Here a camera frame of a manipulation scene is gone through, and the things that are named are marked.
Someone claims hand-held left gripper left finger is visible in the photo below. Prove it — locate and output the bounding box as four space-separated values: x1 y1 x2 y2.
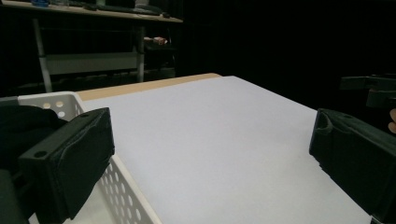
18 106 116 224

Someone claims dark cloth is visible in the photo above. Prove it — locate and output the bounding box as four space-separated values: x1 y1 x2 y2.
0 104 68 175

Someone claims white table sheet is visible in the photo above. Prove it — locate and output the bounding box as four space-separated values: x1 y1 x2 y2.
81 75 373 224

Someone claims dark keyboard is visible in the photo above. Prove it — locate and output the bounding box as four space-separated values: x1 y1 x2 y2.
66 1 162 17

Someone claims white perforated plastic basket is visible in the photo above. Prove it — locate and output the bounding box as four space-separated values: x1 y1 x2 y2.
0 91 163 224

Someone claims wooden desk with white legs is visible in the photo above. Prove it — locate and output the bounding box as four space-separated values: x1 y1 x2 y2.
0 0 184 94

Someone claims pink and white object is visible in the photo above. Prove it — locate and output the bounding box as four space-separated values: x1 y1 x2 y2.
143 35 169 46

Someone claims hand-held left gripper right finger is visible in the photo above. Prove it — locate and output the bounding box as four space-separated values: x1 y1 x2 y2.
308 107 396 224

